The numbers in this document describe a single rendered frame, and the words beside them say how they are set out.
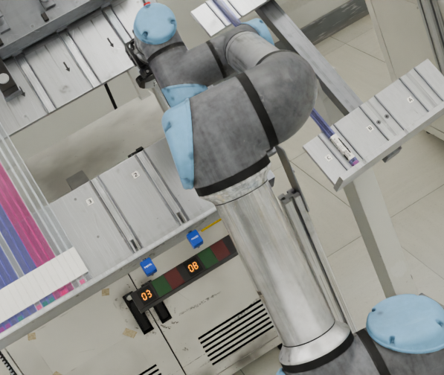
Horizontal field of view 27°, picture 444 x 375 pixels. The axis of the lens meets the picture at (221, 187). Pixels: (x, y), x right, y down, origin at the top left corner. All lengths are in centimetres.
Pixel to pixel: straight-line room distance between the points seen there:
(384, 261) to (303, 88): 101
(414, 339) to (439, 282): 128
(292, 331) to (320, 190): 184
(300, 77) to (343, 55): 266
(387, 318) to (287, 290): 16
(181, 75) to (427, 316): 62
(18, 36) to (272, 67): 86
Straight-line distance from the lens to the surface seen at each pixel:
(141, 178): 195
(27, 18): 208
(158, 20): 169
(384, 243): 225
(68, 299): 189
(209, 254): 191
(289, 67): 133
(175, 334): 241
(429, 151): 318
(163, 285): 190
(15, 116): 205
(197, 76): 168
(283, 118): 130
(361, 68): 383
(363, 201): 216
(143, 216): 193
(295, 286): 134
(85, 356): 236
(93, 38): 210
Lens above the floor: 171
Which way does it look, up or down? 30 degrees down
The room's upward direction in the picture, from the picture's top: 25 degrees counter-clockwise
